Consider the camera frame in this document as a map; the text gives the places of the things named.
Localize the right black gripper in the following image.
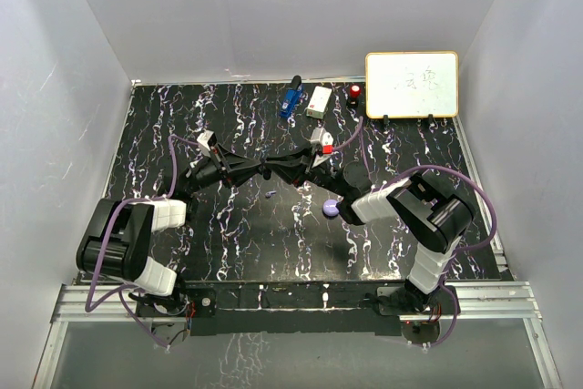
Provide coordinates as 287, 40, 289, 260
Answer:
265, 144, 348, 199

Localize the white small box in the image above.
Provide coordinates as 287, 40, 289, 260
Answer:
306, 86, 332, 119

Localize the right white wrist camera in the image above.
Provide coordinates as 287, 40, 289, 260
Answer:
310, 128, 333, 168

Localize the blue stapler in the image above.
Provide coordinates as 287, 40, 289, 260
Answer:
280, 75, 303, 118

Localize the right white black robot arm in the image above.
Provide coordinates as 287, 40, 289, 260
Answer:
263, 148, 481, 313

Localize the white board yellow frame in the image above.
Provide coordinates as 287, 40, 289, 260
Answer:
365, 51, 459, 119

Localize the aluminium frame rail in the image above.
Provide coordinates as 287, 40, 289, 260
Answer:
51, 282, 542, 322

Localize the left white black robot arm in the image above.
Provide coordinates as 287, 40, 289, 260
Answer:
76, 136, 271, 315

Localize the black front base bar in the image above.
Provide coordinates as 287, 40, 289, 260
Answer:
183, 280, 459, 336

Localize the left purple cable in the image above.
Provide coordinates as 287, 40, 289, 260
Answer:
85, 134, 201, 312

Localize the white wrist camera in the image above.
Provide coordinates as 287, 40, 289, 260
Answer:
197, 129, 217, 157
310, 128, 333, 168

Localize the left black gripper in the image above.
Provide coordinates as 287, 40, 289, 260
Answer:
187, 144, 262, 195

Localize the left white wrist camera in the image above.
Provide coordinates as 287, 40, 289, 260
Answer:
197, 129, 217, 157

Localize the red emergency button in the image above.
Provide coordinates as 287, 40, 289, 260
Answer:
347, 84, 362, 107

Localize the purple earbud charging case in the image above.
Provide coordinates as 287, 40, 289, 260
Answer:
322, 199, 340, 218

